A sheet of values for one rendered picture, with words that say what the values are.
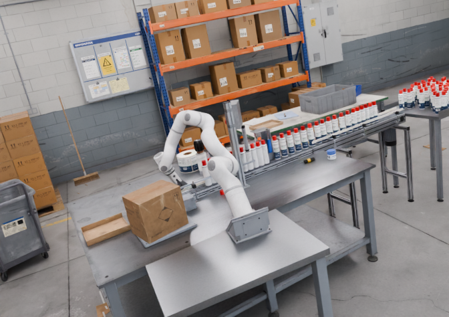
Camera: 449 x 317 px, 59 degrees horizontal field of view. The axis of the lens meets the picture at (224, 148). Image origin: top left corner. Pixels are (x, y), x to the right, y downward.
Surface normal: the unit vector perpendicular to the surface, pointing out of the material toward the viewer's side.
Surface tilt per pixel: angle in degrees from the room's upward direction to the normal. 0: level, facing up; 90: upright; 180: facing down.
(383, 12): 90
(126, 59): 90
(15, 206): 93
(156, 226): 90
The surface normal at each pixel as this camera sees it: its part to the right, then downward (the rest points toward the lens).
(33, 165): 0.47, 0.17
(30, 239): 0.65, 0.16
